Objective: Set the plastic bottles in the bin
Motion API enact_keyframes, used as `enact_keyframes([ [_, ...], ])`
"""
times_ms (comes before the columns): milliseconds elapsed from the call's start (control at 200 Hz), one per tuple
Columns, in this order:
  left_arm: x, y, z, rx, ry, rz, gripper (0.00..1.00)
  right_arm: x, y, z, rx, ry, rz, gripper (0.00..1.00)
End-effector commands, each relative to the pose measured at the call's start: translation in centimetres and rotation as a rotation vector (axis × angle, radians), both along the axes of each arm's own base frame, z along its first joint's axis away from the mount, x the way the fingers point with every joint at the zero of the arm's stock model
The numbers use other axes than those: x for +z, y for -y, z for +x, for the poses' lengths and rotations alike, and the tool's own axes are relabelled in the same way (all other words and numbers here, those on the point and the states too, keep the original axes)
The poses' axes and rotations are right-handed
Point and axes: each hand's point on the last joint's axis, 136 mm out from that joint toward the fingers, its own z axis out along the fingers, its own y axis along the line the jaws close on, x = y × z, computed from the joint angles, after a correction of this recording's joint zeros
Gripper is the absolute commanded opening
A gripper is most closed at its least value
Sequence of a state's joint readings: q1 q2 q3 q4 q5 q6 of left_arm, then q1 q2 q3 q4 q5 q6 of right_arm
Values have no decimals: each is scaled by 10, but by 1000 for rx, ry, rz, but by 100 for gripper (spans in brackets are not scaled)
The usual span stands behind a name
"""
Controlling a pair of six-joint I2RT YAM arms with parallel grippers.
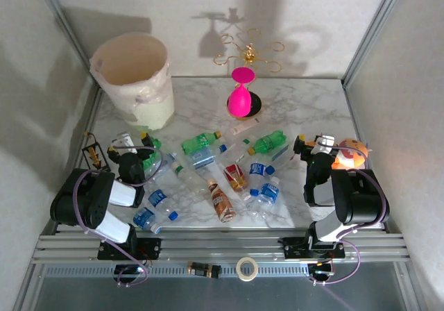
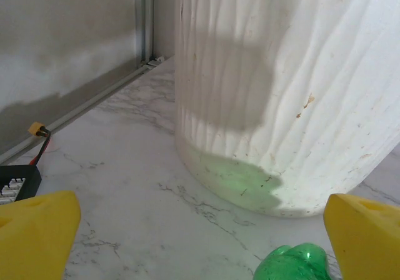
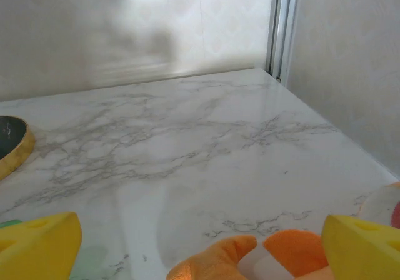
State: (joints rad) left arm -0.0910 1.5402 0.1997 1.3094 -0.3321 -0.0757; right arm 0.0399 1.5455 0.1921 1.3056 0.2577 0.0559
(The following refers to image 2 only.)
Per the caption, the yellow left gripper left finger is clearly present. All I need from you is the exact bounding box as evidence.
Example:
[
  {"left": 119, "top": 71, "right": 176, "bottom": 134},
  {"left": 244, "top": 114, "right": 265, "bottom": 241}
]
[{"left": 0, "top": 190, "right": 82, "bottom": 280}]

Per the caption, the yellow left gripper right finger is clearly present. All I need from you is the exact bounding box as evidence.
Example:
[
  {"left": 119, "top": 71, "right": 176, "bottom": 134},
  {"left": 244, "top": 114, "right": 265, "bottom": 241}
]
[{"left": 323, "top": 193, "right": 400, "bottom": 280}]

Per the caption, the green plastic bottle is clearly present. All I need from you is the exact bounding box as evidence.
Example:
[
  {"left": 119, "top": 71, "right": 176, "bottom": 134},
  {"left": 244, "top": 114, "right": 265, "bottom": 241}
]
[{"left": 252, "top": 243, "right": 335, "bottom": 280}]

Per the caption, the white textured waste bin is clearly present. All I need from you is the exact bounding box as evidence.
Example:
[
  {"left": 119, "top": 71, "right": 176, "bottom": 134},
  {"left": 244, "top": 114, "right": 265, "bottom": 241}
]
[{"left": 174, "top": 0, "right": 400, "bottom": 219}]

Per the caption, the black board with yellow connector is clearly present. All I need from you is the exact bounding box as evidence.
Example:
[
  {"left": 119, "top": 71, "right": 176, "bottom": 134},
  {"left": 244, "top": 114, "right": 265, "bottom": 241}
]
[{"left": 0, "top": 122, "right": 53, "bottom": 206}]

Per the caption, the aluminium table side rail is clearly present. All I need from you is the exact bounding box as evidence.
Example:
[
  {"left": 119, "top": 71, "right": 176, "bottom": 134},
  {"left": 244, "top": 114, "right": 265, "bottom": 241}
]
[{"left": 0, "top": 63, "right": 151, "bottom": 166}]

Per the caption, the aluminium frame post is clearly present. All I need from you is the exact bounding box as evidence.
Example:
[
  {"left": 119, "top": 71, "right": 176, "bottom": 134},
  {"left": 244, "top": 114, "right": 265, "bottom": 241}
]
[{"left": 134, "top": 0, "right": 156, "bottom": 68}]

